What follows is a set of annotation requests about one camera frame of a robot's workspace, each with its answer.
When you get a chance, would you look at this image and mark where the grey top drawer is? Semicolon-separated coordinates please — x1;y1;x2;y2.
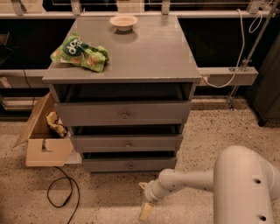
55;101;191;127

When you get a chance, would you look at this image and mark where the metal stand pole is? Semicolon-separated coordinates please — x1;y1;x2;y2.
221;0;279;110

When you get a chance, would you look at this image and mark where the crumpled yellow paper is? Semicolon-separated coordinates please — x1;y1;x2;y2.
45;111;67;138

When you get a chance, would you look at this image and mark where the black floor cable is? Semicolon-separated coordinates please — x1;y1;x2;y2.
46;166;81;224

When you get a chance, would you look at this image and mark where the grey wall rail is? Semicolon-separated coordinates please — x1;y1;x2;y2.
0;66;258;88

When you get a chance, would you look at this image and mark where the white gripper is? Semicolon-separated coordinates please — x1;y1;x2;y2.
138;180;160;221

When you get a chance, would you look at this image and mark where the grey drawer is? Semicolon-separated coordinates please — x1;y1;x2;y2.
82;151;177;172
55;101;191;127
70;135;183;152

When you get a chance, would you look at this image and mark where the cardboard box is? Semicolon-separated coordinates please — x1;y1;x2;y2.
15;93;74;167

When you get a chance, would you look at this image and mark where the white bowl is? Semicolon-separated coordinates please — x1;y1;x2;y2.
109;15;138;32

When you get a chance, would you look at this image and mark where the grey bottom drawer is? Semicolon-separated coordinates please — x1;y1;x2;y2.
82;151;177;172

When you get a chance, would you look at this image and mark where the dark cabinet at right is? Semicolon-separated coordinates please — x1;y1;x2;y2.
248;32;280;126

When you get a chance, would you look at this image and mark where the white hanging cable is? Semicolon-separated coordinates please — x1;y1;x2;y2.
200;8;263;89

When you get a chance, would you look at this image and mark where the grey drawer cabinet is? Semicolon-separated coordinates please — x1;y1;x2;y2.
42;15;202;175

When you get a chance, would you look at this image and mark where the green chip bag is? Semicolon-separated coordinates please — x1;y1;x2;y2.
50;33;109;73

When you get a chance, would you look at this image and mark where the grey middle drawer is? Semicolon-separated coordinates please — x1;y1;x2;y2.
70;135;183;152

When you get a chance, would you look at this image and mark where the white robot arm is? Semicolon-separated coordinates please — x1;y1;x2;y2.
139;145;280;224

